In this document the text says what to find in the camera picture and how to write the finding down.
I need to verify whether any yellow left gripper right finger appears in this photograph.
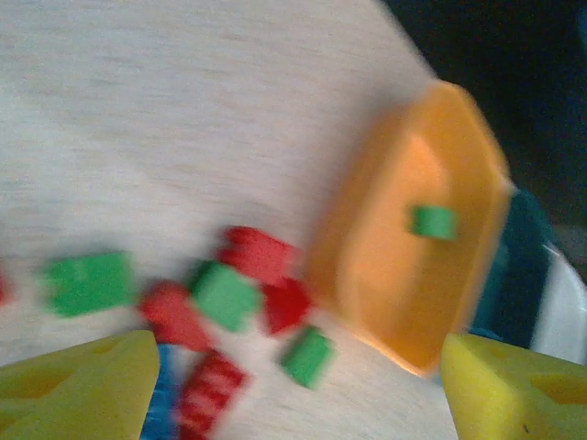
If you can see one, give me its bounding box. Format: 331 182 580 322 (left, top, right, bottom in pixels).
439 332 587 440

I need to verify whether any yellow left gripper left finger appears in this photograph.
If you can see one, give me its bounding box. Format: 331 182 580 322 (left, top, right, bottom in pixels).
0 329 161 440

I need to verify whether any blue lego brick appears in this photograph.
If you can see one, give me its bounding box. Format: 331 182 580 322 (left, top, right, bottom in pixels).
141 343 184 440

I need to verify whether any green lego brick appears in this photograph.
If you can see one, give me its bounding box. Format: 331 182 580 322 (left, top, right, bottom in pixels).
188 261 265 334
279 325 338 391
39 251 138 318
405 204 460 242

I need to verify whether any long red lego brick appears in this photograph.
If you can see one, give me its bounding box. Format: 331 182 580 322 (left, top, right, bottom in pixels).
176 350 249 440

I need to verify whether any white plastic container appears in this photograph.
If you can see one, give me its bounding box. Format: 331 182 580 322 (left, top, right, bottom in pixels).
526 242 587 354

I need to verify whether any teal plastic container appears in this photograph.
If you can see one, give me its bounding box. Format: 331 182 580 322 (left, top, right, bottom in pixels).
467 190 559 349

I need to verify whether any orange plastic container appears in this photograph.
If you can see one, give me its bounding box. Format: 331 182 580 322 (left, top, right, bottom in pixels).
305 81 515 378

